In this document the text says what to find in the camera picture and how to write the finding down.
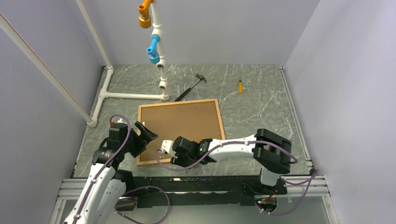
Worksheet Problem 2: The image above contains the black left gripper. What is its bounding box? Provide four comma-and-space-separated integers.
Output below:
121, 121, 158, 158

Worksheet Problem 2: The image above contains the orange picture frame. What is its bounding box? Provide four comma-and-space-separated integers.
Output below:
136, 98, 226, 167

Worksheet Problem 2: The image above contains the yellow handled screwdriver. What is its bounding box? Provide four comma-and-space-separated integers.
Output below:
238, 77, 243, 94

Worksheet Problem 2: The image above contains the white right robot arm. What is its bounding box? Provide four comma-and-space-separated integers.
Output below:
161, 128, 298, 194

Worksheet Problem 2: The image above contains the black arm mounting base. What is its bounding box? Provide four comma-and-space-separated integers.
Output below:
124, 175, 288, 208

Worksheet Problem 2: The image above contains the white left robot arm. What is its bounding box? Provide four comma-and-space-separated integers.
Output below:
64, 121, 158, 224

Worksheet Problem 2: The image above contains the black claw hammer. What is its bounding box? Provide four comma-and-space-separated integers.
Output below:
174, 73, 207, 102

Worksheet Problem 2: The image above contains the blue pipe nozzle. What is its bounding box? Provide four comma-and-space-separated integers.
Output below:
146, 35, 161, 64

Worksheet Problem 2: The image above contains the white pvc pipe stand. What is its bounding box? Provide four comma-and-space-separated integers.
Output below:
75, 0, 170, 128

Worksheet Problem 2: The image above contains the orange pipe nozzle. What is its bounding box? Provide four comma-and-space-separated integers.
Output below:
138, 0, 153, 28

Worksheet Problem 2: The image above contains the white diagonal pole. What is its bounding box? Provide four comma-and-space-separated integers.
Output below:
0, 14, 97, 127

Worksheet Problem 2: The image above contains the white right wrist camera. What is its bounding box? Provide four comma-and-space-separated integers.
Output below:
159, 140, 175, 158

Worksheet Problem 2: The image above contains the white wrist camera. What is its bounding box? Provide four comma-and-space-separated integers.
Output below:
110, 118, 127, 127
159, 140, 175, 158

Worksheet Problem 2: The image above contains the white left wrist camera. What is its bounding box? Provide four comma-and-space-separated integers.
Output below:
110, 118, 127, 127

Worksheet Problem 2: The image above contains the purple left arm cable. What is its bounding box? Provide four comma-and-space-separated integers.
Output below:
71, 114, 171, 224

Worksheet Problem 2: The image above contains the aluminium table edge rail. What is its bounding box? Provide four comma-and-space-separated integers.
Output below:
278, 65, 315, 172

